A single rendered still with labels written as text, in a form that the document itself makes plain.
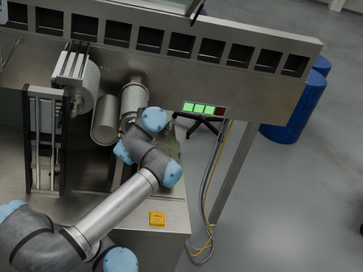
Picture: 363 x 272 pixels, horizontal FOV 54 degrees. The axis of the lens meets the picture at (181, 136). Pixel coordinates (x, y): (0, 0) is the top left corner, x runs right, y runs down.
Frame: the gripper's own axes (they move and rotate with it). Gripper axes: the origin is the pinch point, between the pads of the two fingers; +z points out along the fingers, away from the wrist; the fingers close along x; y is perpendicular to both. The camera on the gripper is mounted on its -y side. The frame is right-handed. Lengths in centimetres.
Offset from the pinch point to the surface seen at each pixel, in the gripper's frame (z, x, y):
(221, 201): 118, -77, -39
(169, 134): 54, -21, 3
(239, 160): 91, -77, -7
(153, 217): 22.2, -11.8, -37.6
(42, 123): 10.3, 38.4, -1.9
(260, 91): 39, -64, 31
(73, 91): 11.8, 28.5, 12.9
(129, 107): 20.3, 5.0, 10.6
